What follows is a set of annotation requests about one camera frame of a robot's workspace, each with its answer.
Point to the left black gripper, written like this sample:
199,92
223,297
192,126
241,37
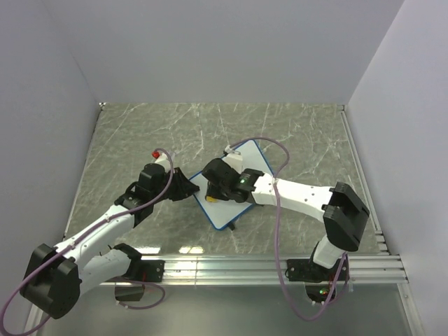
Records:
185,187

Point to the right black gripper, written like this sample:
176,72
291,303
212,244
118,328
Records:
213,192

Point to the blue framed whiteboard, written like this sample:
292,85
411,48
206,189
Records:
221,213

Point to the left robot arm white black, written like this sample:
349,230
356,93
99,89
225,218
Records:
57,276

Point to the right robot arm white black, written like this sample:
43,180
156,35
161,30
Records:
339,208

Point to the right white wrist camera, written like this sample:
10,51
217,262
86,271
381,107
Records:
233,158

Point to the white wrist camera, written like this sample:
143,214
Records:
163,159
233,158

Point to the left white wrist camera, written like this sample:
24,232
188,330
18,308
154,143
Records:
163,159

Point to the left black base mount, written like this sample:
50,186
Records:
151,271

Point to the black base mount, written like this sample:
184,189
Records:
305,270
151,271

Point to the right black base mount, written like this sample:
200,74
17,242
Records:
305,270

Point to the aluminium right side rail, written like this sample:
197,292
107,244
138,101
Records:
378,232

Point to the aluminium rail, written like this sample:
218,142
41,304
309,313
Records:
378,232
237,270

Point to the aluminium front rail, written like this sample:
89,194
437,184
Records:
237,270

